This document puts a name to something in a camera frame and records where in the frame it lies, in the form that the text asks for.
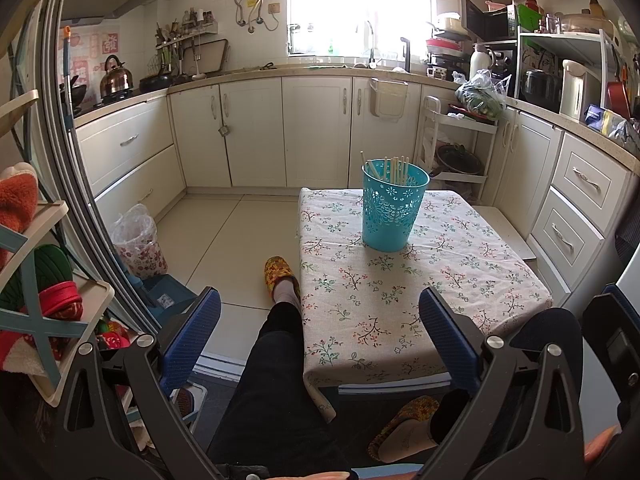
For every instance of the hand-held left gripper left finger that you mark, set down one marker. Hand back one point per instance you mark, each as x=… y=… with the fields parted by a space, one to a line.
x=192 y=330

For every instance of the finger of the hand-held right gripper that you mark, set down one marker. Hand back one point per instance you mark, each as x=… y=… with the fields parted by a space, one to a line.
x=617 y=320

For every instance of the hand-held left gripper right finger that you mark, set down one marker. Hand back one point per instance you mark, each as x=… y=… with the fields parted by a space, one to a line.
x=450 y=335

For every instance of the teal perforated plastic basket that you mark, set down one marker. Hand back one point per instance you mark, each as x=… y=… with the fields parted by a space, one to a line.
x=392 y=215

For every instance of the bundle of bamboo chopsticks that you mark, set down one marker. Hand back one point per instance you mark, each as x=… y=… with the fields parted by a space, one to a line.
x=400 y=170

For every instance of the blue dustpan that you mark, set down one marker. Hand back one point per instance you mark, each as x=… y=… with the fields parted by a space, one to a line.
x=165 y=297

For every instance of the floral tablecloth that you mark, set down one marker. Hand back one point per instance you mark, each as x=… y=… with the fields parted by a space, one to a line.
x=400 y=290

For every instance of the red floral cloth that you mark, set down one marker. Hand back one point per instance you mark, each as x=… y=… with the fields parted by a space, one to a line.
x=112 y=337

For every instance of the floral trash bin with bag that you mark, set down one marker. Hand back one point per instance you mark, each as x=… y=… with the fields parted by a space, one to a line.
x=137 y=245

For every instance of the yellow patterned slipper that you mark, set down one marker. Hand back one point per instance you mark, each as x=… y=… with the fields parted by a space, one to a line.
x=400 y=435
x=277 y=270

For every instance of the red fabric roll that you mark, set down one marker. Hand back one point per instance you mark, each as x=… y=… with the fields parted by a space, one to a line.
x=62 y=300

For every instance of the cream and teal shelf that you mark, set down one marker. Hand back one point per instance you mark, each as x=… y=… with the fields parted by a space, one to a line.
x=35 y=320

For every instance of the green knit cloth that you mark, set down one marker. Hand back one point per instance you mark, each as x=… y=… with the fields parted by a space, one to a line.
x=45 y=270

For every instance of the dark pot with lid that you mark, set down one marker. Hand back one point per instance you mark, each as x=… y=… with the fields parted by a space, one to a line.
x=457 y=160

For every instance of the blue packet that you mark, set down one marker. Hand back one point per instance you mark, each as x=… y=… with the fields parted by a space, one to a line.
x=597 y=117

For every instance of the white rolling cart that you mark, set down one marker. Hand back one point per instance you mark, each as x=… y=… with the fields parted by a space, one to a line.
x=467 y=127

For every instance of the cream kitchen cabinets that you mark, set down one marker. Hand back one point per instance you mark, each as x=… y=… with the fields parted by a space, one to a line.
x=260 y=130

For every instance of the orange knit cloth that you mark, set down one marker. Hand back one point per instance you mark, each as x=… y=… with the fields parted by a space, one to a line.
x=17 y=195

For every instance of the red pan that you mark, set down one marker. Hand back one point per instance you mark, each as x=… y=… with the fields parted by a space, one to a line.
x=622 y=97

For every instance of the white electric water boiler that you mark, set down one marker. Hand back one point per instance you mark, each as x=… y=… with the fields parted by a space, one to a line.
x=575 y=90

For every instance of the plastic bag of greens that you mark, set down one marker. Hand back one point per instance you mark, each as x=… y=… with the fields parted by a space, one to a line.
x=480 y=95

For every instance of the white hanging cabinet bin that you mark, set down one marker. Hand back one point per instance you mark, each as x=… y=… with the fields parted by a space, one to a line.
x=389 y=100

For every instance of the black wok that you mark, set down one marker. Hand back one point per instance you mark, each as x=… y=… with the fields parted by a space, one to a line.
x=157 y=82

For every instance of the steel kettle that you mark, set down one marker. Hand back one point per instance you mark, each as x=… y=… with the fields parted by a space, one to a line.
x=116 y=80

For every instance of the black frying pan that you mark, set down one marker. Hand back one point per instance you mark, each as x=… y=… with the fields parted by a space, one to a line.
x=76 y=95

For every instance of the leaning grey tray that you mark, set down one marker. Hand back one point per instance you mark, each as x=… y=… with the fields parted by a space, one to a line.
x=210 y=57

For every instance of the white thermos jug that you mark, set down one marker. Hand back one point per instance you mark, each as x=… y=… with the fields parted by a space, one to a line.
x=481 y=62

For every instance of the white storage rack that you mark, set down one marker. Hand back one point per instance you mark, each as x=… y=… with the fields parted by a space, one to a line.
x=562 y=42

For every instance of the black faucet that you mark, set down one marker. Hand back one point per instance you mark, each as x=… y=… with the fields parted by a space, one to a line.
x=406 y=55

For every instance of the stack of dishes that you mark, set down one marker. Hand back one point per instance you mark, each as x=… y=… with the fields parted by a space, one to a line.
x=447 y=45

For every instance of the green plastic container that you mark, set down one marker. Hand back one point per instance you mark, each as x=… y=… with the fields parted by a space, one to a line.
x=530 y=17

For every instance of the black microwave oven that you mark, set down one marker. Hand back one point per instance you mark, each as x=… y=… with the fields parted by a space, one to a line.
x=487 y=20

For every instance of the kitchen window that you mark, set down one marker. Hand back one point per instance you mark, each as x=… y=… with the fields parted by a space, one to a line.
x=360 y=5

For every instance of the grey sliding door frame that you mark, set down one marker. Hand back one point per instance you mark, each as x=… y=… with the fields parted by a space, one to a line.
x=65 y=135

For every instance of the wall utensil rack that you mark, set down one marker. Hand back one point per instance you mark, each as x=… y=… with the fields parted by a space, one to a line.
x=185 y=35

